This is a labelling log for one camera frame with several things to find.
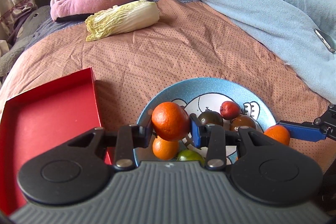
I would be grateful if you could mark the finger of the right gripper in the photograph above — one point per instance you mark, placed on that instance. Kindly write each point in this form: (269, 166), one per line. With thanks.
(321, 128)

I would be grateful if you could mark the white plastic bag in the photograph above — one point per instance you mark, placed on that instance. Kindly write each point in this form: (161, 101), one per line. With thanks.
(4, 47)

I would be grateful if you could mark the red shallow box tray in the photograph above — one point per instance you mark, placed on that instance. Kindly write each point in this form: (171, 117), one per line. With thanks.
(40, 119)

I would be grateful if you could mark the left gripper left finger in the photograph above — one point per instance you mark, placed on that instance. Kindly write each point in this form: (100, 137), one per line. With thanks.
(82, 167)

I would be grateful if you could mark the dark purple tomato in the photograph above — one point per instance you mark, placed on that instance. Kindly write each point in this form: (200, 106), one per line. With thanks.
(210, 117)

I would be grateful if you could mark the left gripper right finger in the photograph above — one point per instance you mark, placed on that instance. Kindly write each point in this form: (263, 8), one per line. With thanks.
(258, 166)

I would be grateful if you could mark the gold smartphone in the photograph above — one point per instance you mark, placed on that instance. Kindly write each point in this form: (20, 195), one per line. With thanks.
(327, 40)

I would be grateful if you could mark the light blue fleece blanket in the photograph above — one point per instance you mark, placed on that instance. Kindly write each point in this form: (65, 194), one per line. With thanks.
(289, 28)

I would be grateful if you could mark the small red fruit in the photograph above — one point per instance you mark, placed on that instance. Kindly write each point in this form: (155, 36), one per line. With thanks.
(242, 120)

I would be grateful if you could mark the napa cabbage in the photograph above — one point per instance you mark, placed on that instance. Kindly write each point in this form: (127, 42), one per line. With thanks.
(122, 19)

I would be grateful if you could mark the grey plush shark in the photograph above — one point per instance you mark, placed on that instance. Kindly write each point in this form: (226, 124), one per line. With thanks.
(26, 26)

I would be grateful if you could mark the blue cartoon plate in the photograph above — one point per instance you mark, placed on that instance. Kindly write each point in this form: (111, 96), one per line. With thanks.
(206, 94)

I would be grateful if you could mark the green tomato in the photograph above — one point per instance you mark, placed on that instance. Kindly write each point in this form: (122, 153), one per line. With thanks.
(190, 155)

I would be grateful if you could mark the pink dotted bedspread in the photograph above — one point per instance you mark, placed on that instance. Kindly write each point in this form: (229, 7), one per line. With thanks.
(190, 40)

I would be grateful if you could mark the orange mandarin with stem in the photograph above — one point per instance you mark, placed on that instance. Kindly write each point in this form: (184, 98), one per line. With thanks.
(170, 121)

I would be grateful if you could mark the dark red wrinkled fruit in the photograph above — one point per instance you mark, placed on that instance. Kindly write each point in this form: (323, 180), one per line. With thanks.
(230, 110)

